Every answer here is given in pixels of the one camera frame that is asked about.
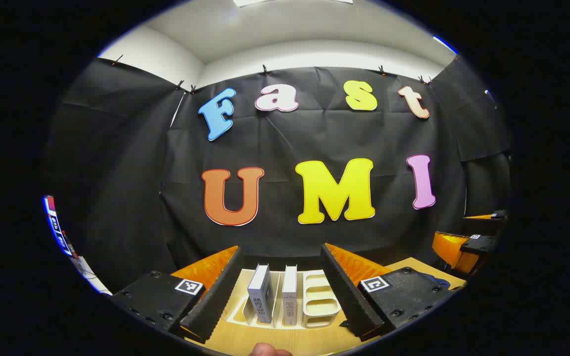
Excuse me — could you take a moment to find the cream plastic bookshelf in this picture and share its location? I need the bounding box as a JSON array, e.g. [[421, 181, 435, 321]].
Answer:
[[226, 268, 342, 329]]

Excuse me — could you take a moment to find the black backdrop cloth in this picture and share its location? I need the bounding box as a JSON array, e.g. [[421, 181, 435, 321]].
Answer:
[[43, 55, 513, 292]]

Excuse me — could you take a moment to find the white book with patterned cover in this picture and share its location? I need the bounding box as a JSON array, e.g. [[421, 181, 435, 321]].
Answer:
[[282, 266, 298, 326]]

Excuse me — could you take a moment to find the white book with dark cover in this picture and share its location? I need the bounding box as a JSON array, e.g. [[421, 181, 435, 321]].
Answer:
[[247, 265, 273, 324]]

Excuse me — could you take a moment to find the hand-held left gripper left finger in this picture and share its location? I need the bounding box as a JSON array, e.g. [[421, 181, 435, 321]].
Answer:
[[111, 245, 244, 344]]

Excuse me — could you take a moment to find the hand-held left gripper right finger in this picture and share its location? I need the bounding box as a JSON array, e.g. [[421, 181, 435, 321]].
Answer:
[[320, 242, 454, 343]]

